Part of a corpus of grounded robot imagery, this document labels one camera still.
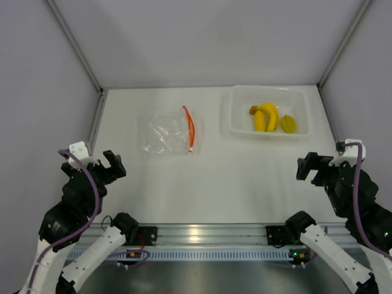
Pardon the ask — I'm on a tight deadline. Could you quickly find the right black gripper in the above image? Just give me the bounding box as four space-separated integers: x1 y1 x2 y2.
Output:
296 151 359 216

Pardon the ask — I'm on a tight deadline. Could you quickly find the clear zip bag orange seal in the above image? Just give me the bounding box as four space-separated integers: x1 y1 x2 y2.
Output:
140 105 195 155

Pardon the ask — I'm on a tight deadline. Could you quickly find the yellow fake banana bunch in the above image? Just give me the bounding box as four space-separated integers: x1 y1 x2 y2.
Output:
249 102 279 132

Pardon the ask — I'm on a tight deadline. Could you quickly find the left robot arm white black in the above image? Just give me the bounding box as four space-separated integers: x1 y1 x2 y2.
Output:
19 149 138 293

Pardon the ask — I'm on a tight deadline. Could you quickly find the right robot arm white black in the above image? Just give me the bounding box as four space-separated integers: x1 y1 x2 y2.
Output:
284 153 391 293

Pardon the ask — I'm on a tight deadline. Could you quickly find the white plastic basket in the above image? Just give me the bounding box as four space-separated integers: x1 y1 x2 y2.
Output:
220 85 312 140

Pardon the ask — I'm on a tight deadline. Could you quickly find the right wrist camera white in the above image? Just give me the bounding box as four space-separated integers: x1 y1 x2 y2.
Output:
328 138 366 167

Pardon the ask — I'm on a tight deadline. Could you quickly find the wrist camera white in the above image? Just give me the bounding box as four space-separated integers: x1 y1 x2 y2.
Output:
328 138 366 167
69 141 99 167

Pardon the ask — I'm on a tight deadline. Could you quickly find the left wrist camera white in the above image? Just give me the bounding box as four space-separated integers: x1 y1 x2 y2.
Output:
69 141 99 167

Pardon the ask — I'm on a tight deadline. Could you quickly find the left aluminium frame post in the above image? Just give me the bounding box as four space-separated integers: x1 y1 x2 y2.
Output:
43 0 107 148

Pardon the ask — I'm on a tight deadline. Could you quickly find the aluminium frame post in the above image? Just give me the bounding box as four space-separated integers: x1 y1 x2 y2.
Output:
317 0 375 91
43 0 107 148

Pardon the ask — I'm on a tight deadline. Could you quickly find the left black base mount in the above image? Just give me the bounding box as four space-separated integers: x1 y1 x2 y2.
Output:
133 225 158 247

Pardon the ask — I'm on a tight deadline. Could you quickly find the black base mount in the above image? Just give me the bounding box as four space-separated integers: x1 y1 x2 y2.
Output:
133 225 158 247
265 225 292 248

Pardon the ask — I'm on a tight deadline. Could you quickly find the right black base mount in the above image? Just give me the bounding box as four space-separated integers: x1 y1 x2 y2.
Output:
265 225 292 248

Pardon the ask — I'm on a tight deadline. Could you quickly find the white slotted cable duct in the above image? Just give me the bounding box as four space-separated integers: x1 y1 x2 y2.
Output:
67 247 310 262

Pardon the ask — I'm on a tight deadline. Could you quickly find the aluminium mounting rail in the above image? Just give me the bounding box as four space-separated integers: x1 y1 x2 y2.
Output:
77 223 359 249

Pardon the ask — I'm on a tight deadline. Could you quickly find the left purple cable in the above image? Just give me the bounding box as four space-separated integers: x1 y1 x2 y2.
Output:
26 149 100 292

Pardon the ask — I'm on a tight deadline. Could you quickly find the right aluminium frame post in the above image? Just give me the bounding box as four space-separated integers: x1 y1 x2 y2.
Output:
317 0 375 91

